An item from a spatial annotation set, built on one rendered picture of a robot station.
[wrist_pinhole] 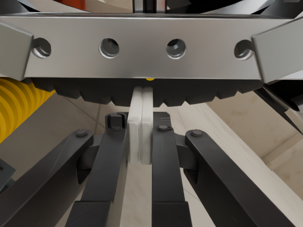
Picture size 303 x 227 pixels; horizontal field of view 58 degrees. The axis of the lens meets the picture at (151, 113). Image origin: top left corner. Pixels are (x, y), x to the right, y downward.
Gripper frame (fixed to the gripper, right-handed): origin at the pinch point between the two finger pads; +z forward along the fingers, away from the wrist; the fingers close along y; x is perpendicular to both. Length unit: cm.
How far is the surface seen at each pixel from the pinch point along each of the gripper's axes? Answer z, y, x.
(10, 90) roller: 8.3, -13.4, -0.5
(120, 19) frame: 0.5, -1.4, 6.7
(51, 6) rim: 9.0, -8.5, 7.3
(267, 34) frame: 0.1, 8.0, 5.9
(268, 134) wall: 645, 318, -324
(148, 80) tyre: 8.7, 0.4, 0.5
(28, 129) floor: 82, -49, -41
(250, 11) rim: 8.8, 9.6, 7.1
